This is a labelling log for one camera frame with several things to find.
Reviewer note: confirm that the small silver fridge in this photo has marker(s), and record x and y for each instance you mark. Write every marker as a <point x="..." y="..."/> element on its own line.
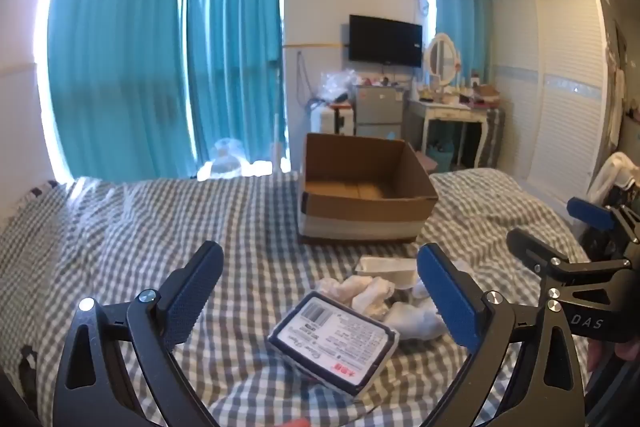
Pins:
<point x="379" y="109"/>

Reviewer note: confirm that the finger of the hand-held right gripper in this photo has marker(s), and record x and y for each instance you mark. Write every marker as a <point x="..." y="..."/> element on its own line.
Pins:
<point x="590" y="211"/>
<point x="530" y="254"/>

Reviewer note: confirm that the white hanging garment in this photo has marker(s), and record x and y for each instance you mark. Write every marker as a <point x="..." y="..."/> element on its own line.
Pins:
<point x="612" y="172"/>

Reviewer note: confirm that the black wall television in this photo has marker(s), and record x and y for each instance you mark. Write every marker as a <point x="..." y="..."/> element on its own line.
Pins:
<point x="385" y="39"/>

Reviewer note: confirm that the white cloth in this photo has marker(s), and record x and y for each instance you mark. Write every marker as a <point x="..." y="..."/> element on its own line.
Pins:
<point x="415" y="319"/>

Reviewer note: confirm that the white foam tray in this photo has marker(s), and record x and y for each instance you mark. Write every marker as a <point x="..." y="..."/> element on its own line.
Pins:
<point x="385" y="269"/>

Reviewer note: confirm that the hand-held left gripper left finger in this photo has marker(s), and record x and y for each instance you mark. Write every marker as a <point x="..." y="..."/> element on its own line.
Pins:
<point x="192" y="292"/>

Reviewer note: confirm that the white mop pole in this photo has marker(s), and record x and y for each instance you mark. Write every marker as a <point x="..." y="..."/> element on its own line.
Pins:
<point x="277" y="117"/>

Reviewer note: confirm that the pile of clear plastic bags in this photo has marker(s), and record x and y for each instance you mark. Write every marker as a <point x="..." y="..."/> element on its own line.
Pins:
<point x="337" y="84"/>

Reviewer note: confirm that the white slatted wardrobe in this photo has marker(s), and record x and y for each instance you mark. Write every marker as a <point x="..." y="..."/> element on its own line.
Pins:
<point x="555" y="82"/>

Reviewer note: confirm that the grey checked blanket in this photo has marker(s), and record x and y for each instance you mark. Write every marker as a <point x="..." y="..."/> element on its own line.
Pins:
<point x="150" y="232"/>

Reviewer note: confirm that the plastic-wrapped tissue pack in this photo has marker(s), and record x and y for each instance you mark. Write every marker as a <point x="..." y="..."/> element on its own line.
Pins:
<point x="335" y="337"/>

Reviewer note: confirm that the brown cardboard box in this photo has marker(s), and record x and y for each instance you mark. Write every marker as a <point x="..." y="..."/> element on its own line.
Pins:
<point x="365" y="212"/>

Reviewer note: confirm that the person's right hand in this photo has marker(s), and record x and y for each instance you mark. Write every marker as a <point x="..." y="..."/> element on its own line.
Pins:
<point x="625" y="353"/>

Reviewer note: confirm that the narrow teal curtain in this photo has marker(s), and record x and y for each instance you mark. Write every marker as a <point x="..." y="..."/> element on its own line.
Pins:
<point x="235" y="47"/>

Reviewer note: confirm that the brown box on vanity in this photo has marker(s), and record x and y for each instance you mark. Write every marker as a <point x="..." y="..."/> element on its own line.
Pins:
<point x="485" y="96"/>

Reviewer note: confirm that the white plastic bag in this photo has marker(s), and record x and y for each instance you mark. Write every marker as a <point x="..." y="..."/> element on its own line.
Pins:
<point x="222" y="159"/>

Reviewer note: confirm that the white vanity table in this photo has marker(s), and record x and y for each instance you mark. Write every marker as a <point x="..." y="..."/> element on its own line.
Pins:
<point x="445" y="112"/>

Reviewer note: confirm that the white oval vanity mirror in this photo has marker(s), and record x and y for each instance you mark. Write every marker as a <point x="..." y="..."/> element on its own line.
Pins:
<point x="441" y="59"/>

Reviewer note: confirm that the teal curtain beside wardrobe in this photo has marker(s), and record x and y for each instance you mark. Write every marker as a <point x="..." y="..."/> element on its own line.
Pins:
<point x="457" y="7"/>

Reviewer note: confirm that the beige wrapper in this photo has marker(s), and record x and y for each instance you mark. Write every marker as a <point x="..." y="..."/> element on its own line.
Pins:
<point x="360" y="294"/>

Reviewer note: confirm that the teal plastic basket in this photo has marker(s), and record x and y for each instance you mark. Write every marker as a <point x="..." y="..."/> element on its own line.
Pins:
<point x="440" y="157"/>

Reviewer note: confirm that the grey checked suitcase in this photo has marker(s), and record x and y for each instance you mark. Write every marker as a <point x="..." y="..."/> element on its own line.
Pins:
<point x="496" y="137"/>

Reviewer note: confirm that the wide teal curtain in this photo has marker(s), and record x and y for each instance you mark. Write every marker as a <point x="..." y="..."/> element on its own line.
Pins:
<point x="120" y="57"/>

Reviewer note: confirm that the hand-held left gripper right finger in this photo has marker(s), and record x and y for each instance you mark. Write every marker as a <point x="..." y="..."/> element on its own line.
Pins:
<point x="450" y="302"/>

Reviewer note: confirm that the white suitcase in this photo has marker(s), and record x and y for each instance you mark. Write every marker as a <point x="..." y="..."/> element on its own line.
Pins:
<point x="337" y="119"/>

